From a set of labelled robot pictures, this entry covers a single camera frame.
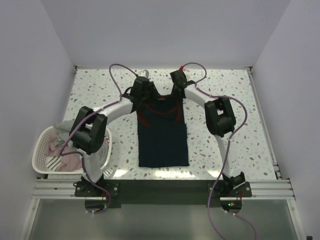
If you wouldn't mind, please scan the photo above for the navy basketball tank top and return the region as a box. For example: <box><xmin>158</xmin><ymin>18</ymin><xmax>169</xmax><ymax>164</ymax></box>
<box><xmin>136</xmin><ymin>94</ymin><xmax>189</xmax><ymax>168</ymax></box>

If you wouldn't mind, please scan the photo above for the grey garment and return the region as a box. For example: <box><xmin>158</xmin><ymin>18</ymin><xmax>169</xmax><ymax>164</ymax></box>
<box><xmin>53</xmin><ymin>120</ymin><xmax>110</xmax><ymax>167</ymax></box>

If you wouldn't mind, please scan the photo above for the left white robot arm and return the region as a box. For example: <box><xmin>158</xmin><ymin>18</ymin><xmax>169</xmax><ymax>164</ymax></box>
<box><xmin>65</xmin><ymin>76</ymin><xmax>161</xmax><ymax>196</ymax></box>

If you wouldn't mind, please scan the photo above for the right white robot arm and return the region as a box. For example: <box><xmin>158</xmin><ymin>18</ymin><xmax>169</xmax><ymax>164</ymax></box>
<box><xmin>170</xmin><ymin>69</ymin><xmax>248</xmax><ymax>198</ymax></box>

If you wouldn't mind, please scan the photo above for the pink garment in basket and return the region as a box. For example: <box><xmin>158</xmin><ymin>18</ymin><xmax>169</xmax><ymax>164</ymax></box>
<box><xmin>45</xmin><ymin>131</ymin><xmax>82</xmax><ymax>172</ymax></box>

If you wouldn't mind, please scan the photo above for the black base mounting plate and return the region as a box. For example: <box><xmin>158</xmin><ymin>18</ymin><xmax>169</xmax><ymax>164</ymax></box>
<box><xmin>73</xmin><ymin>178</ymin><xmax>253</xmax><ymax>210</ymax></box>

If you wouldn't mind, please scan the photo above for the white laundry basket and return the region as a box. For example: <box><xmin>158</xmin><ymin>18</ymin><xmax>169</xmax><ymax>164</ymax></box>
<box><xmin>31</xmin><ymin>126</ymin><xmax>113</xmax><ymax>175</ymax></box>

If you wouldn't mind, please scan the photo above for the striped white garment in basket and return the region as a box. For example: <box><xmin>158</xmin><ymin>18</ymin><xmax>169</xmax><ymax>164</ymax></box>
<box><xmin>45</xmin><ymin>156</ymin><xmax>61</xmax><ymax>172</ymax></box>

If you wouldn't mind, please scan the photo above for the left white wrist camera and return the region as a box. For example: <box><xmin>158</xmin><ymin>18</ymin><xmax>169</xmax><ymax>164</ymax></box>
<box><xmin>138</xmin><ymin>69</ymin><xmax>150</xmax><ymax>79</ymax></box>

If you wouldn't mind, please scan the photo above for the aluminium frame rail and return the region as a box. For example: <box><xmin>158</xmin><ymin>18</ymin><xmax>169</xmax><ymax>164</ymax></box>
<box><xmin>31</xmin><ymin>179</ymin><xmax>295</xmax><ymax>200</ymax></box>

